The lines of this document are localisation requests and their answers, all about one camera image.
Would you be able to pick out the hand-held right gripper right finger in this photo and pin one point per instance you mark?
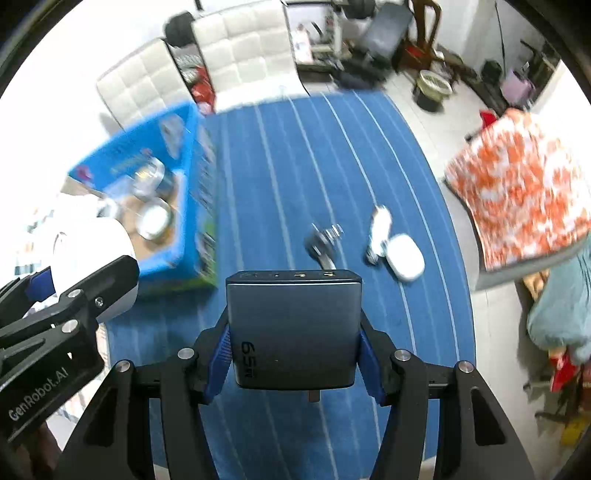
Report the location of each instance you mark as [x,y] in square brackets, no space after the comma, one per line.
[371,364]

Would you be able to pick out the grey charger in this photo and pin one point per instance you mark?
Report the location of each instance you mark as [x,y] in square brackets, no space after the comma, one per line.
[295,327]

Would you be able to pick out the small silver spray bottle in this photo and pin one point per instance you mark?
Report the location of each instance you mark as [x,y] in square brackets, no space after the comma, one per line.
[379,230]

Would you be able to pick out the blue cardboard box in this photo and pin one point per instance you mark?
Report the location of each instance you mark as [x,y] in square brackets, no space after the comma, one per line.
[194,203]

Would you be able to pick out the black weight bench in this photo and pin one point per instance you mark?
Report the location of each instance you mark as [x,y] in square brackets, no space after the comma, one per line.
[383,32]

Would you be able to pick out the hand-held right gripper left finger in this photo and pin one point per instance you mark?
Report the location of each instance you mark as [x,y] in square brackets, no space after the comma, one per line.
[217,364]

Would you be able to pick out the pink box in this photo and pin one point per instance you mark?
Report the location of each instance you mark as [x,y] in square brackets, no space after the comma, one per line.
[304,44]

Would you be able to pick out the white oval case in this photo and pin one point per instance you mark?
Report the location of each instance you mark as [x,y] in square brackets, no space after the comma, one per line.
[406,258]

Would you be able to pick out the round white metal disc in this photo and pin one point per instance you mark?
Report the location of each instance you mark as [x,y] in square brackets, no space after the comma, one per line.
[155,221]

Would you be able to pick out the teal cloth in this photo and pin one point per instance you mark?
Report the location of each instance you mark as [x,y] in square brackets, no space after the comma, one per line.
[563,314]

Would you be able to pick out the bunch of keys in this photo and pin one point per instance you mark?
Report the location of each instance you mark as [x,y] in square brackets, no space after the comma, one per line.
[323,240]

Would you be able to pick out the red printed bag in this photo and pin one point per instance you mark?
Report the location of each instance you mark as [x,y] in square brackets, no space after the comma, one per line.
[565,371]

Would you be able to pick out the black bag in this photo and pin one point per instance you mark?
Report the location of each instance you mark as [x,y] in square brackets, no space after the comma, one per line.
[490,72]

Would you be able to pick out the silver metal canister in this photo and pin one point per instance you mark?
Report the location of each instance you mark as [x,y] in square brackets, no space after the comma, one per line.
[154,177]

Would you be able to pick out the white round tin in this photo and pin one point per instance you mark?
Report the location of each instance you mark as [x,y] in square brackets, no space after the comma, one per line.
[92,244]

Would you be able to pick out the pink suitcase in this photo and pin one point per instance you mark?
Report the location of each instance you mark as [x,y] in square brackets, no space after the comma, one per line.
[518,87]

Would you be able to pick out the red cloth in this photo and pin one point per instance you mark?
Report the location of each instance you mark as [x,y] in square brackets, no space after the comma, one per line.
[488,117]

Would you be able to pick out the black trash bin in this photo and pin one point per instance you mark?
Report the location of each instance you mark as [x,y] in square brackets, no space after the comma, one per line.
[431,90]

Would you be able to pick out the red plastic bag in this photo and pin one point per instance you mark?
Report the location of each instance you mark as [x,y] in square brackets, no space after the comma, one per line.
[203,90]

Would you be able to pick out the white quilted chair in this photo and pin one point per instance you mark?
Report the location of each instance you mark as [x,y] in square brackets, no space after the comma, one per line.
[138,83]
[249,50]

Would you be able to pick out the blue striped tablecloth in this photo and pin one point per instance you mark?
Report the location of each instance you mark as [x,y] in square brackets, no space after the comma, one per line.
[286,175]

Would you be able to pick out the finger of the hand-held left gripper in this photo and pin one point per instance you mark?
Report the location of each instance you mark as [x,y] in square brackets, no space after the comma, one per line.
[101,286]
[41,286]

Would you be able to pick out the grey chair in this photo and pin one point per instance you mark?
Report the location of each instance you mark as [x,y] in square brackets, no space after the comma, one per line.
[498,277]

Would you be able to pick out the white door frame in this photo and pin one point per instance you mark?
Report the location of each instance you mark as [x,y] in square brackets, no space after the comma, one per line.
[475,27]

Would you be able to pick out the brown wooden chair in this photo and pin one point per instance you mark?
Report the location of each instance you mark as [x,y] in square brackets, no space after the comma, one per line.
[425,27]

